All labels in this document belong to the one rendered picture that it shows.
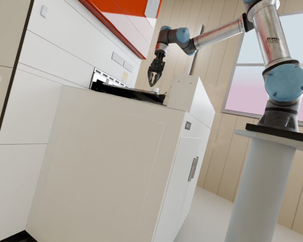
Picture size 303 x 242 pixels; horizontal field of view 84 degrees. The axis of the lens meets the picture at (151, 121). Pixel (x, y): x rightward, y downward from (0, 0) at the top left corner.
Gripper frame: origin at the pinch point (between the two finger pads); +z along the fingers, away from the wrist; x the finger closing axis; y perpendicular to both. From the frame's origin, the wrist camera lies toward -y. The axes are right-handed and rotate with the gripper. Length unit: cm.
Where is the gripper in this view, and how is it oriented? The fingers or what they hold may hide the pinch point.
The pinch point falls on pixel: (151, 85)
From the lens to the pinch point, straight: 107.2
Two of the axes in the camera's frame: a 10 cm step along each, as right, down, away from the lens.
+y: 1.9, 0.5, -9.8
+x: 9.5, 2.5, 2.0
